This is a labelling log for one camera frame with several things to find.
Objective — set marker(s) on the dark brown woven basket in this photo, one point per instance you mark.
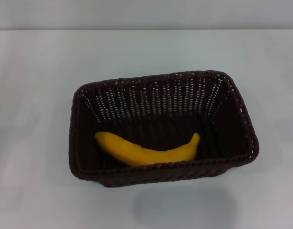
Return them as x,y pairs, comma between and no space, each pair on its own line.
160,114

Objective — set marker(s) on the yellow banana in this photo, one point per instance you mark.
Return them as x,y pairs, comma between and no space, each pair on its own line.
146,155

